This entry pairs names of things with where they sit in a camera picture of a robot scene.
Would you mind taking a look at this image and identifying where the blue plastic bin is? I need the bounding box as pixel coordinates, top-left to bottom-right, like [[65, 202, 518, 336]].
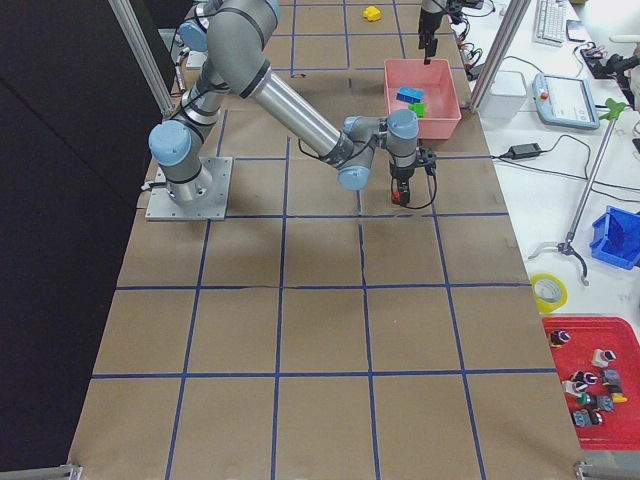
[[590, 206, 639, 270]]

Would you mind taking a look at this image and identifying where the pink plastic box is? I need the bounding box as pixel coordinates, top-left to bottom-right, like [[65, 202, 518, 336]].
[[384, 59, 461, 140]]

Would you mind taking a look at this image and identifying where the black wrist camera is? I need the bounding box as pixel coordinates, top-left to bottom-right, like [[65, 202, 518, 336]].
[[417, 146, 437, 177]]

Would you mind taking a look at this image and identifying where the green handled grabber tool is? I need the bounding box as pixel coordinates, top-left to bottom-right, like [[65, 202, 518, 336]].
[[528, 98, 627, 286]]

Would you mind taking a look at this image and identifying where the aluminium frame post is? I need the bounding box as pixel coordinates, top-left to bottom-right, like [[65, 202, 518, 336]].
[[468, 0, 530, 113]]

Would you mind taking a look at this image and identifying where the blue toy block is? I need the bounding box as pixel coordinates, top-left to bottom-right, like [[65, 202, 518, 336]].
[[396, 86, 424, 104]]

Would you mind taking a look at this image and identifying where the black power adapter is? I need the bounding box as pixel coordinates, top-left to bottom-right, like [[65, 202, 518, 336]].
[[505, 143, 543, 160]]

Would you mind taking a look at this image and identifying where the green toy block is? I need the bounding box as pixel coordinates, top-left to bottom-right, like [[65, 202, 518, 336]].
[[408, 102, 426, 118]]

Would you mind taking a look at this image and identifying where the yellow tape roll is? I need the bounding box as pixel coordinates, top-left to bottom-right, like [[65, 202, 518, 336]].
[[531, 273, 568, 315]]

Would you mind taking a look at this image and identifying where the white square device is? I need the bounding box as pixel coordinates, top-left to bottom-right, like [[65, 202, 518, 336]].
[[480, 70, 527, 120]]

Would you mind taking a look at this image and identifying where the teach pendant tablet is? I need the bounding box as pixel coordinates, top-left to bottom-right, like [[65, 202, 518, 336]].
[[532, 73, 600, 130]]

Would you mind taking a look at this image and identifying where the yellow toy block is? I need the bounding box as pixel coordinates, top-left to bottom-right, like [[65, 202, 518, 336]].
[[363, 5, 382, 22]]

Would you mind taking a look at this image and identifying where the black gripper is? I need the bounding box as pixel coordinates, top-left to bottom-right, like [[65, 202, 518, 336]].
[[389, 163, 416, 204], [418, 0, 444, 65]]

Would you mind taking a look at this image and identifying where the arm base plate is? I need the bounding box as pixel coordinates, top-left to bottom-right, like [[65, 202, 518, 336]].
[[145, 156, 233, 221]]

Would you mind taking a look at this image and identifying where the white keyboard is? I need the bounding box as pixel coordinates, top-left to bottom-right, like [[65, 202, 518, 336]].
[[532, 0, 567, 47]]

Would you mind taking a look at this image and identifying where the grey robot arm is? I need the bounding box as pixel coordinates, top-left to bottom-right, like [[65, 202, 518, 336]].
[[149, 1, 419, 206]]

